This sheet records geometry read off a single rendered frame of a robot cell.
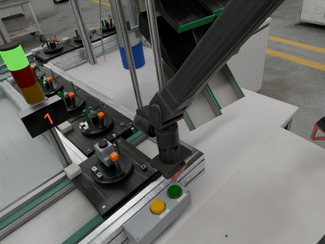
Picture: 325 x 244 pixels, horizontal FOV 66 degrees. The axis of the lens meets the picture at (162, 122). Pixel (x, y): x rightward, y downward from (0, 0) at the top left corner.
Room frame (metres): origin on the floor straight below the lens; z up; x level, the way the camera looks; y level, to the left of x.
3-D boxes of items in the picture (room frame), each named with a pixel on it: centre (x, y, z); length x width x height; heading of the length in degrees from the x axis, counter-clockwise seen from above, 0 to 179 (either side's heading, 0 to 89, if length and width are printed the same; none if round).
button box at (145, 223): (0.43, 0.05, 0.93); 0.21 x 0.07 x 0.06; 128
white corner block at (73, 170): (0.61, 0.33, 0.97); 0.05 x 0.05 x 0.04; 38
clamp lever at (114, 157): (0.56, 0.16, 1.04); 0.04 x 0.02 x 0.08; 38
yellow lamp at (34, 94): (0.63, 0.34, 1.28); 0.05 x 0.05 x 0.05
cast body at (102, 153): (0.60, 0.20, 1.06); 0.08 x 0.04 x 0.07; 38
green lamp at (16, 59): (0.63, 0.34, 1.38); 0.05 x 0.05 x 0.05
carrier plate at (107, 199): (0.59, 0.19, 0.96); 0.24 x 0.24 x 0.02; 38
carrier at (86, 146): (0.85, 0.27, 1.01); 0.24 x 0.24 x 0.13; 38
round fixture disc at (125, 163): (0.59, 0.19, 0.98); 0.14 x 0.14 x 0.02
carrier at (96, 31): (2.18, 0.33, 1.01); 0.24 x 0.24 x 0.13; 38
